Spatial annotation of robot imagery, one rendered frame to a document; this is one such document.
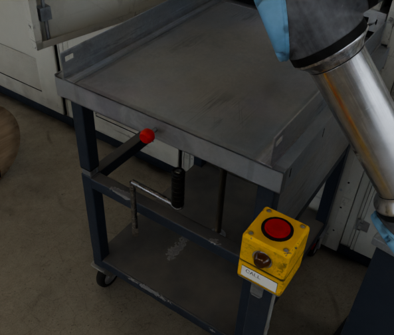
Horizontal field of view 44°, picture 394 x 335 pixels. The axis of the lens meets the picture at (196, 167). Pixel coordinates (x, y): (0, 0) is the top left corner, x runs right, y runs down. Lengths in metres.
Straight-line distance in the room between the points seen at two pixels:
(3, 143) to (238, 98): 1.31
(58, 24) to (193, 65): 0.40
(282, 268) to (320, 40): 0.33
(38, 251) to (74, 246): 0.13
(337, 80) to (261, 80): 0.53
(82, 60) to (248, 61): 0.42
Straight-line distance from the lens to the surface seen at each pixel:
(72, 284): 1.84
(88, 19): 1.49
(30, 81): 2.62
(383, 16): 1.53
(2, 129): 2.20
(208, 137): 1.02
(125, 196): 1.35
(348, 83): 0.73
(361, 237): 1.89
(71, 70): 1.24
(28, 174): 2.31
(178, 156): 2.12
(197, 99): 1.14
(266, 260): 0.75
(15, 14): 2.48
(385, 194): 0.82
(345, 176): 1.77
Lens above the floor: 1.45
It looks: 40 degrees down
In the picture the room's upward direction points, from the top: 3 degrees clockwise
